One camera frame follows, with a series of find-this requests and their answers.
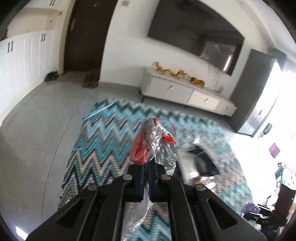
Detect white TV cabinet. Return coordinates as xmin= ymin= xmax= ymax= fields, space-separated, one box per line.
xmin=140 ymin=68 xmax=237 ymax=117

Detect black wall television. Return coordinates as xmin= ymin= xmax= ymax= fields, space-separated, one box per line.
xmin=147 ymin=1 xmax=244 ymax=75

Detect purple plastic wrapper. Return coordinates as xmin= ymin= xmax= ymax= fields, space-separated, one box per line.
xmin=240 ymin=202 xmax=261 ymax=218

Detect dark brown entrance door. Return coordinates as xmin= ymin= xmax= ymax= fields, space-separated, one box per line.
xmin=64 ymin=0 xmax=117 ymax=71

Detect dark shoes by door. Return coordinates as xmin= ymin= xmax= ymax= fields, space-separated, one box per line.
xmin=44 ymin=71 xmax=59 ymax=82

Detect wall light switch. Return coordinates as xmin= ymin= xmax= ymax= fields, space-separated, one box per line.
xmin=121 ymin=0 xmax=130 ymax=6

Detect zigzag knitted table cloth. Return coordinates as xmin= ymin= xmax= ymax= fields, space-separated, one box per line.
xmin=58 ymin=97 xmax=255 ymax=241

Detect grey double-door refrigerator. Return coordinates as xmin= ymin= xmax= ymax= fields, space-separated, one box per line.
xmin=228 ymin=49 xmax=282 ymax=137

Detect golden tiger figurine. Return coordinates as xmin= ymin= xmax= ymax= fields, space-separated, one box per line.
xmin=190 ymin=77 xmax=205 ymax=88

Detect golden dragon figurine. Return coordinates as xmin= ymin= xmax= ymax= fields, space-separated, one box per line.
xmin=152 ymin=61 xmax=187 ymax=79

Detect white wall cabinets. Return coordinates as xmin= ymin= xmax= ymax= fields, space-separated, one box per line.
xmin=1 ymin=1 xmax=69 ymax=117

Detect purple storage stool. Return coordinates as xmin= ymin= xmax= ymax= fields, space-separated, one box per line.
xmin=269 ymin=143 xmax=280 ymax=158

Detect silver foil wrapper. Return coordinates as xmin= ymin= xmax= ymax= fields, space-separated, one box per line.
xmin=121 ymin=118 xmax=178 ymax=240

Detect red snack bag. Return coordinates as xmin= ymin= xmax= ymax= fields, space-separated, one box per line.
xmin=130 ymin=118 xmax=177 ymax=166

